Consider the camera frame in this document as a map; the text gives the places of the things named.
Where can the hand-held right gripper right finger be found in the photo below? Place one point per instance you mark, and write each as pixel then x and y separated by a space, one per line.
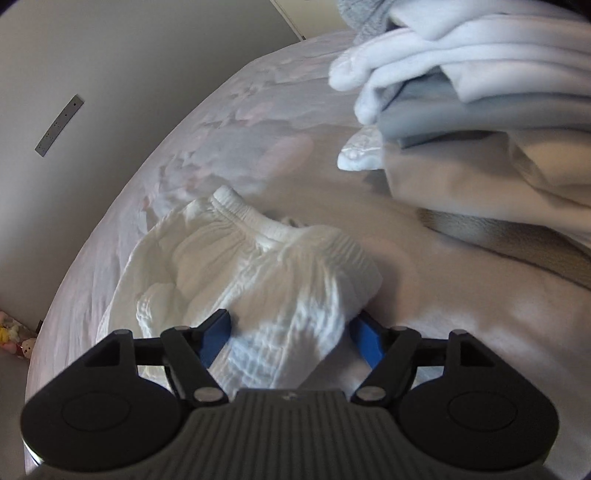
pixel 367 339

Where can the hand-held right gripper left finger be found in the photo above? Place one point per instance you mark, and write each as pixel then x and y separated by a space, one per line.
pixel 214 339

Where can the white crinkled pants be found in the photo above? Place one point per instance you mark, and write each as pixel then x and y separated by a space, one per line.
pixel 277 286

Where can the taupe folded cloth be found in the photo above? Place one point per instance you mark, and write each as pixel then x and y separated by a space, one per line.
pixel 508 235

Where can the white lace cloth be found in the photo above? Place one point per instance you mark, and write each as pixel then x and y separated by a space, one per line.
pixel 360 154

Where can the beige folded garment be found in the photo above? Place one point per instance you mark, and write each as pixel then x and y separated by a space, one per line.
pixel 485 184

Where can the clear tube of plush toys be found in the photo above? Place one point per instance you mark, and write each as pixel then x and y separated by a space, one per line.
pixel 18 344

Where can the bed with pink-dotted sheet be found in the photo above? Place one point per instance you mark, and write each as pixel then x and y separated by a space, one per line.
pixel 231 138

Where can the grey folded garment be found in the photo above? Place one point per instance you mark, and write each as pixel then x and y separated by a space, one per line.
pixel 429 115

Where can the white folded garment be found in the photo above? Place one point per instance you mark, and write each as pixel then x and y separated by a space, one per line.
pixel 461 50

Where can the grey knit garment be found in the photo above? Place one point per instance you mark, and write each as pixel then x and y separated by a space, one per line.
pixel 369 18

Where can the small dark wall socket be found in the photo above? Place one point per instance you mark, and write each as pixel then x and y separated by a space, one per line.
pixel 39 324

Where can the grey wall socket strip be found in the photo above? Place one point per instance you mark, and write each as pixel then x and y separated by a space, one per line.
pixel 60 125

